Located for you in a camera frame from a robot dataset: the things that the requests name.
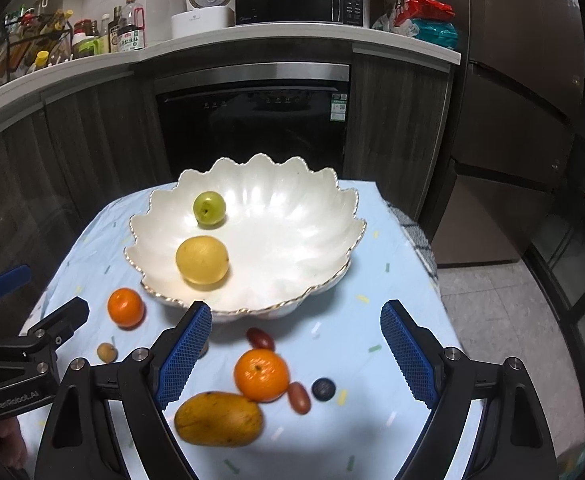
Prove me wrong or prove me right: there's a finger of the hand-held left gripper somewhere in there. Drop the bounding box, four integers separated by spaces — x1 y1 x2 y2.
21 296 90 359
0 266 32 311

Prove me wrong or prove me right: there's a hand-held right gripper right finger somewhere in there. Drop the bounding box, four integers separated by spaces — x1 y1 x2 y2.
379 300 558 480

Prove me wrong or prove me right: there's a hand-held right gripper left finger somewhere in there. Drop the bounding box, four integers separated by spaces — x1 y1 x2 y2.
35 301 213 480

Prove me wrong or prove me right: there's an orange tangerine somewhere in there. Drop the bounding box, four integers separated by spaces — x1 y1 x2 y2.
107 287 146 330
234 348 291 403

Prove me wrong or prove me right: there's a dark red jujube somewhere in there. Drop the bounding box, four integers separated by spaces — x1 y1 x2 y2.
286 381 311 415
246 327 276 352

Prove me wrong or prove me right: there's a yellow mango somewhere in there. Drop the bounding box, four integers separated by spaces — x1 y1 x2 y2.
174 392 264 447

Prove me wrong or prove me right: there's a white scalloped bowl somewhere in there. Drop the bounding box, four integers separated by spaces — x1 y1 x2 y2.
124 153 368 320

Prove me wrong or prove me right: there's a person's left hand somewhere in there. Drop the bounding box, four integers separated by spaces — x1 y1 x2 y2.
0 417 29 471

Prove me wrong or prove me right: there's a light blue tablecloth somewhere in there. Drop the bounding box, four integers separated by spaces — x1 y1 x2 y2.
20 177 478 480

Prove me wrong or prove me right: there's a yellow lemon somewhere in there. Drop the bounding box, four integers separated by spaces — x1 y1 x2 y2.
175 236 230 288

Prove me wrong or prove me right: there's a blueberry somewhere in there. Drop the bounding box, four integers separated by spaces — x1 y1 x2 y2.
311 377 337 402

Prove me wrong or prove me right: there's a green apple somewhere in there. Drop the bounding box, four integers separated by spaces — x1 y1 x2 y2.
193 190 227 227

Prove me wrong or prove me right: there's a dark wood kitchen cabinet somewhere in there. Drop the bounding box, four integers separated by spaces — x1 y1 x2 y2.
0 42 455 291

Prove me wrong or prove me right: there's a black built-in dishwasher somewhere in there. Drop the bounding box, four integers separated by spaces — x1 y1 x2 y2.
153 62 350 181

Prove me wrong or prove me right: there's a red lid jar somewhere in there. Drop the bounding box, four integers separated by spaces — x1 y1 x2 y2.
72 19 100 58

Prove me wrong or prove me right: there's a grey refrigerator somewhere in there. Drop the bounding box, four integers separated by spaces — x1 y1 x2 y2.
419 0 585 271

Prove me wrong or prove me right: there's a large labelled sauce bottle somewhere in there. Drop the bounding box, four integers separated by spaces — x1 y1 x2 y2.
117 0 146 53

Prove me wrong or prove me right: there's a teal plastic bag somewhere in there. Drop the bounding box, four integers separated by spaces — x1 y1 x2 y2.
409 19 459 51

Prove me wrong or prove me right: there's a white kitchen countertop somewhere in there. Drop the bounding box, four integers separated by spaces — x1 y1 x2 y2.
0 22 462 121

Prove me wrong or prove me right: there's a white rice cooker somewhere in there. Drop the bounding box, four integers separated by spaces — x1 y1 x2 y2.
171 0 236 40

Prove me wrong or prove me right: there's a red plastic bag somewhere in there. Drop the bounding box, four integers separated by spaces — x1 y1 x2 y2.
395 0 455 28

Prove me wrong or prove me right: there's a black wire bottle rack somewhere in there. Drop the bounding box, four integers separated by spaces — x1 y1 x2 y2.
0 7 73 92

